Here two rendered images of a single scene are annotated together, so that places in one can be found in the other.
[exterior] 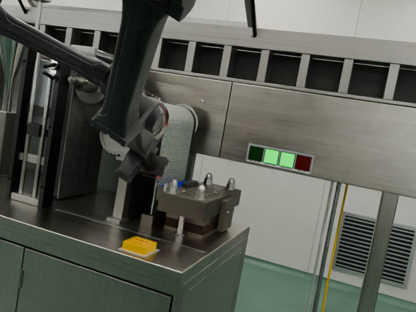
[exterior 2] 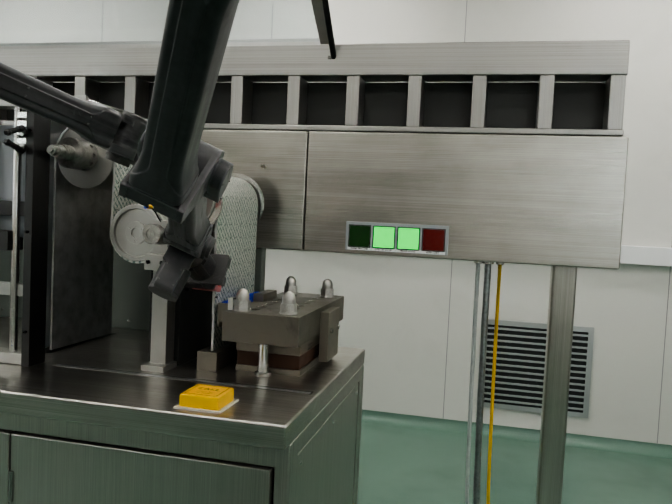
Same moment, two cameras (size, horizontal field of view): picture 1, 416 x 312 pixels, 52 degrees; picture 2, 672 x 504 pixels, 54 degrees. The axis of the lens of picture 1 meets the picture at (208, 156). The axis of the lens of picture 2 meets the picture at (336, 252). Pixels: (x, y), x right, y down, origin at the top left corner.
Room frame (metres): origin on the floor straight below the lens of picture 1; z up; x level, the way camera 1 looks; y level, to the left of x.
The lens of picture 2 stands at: (0.04, 0.07, 1.23)
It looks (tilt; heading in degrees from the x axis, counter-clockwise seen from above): 3 degrees down; 353
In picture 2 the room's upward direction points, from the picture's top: 3 degrees clockwise
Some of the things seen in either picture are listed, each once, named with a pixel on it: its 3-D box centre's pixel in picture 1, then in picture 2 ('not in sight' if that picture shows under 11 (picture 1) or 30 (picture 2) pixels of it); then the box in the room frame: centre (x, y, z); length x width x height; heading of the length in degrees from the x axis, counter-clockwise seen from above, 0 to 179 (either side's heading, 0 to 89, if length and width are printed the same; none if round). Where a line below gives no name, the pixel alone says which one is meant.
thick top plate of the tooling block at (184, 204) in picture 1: (203, 199); (290, 315); (1.52, -0.01, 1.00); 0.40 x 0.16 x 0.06; 160
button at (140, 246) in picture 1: (139, 245); (207, 397); (1.15, 0.14, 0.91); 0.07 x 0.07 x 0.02; 70
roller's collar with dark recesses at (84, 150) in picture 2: (85, 82); (77, 154); (1.49, 0.46, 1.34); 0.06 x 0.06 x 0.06; 70
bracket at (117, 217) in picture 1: (124, 176); (160, 295); (1.40, 0.26, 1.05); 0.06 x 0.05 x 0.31; 160
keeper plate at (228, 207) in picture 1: (227, 213); (330, 333); (1.50, -0.10, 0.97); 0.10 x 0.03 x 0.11; 160
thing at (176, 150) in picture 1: (173, 163); (236, 265); (1.52, 0.12, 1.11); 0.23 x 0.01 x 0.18; 160
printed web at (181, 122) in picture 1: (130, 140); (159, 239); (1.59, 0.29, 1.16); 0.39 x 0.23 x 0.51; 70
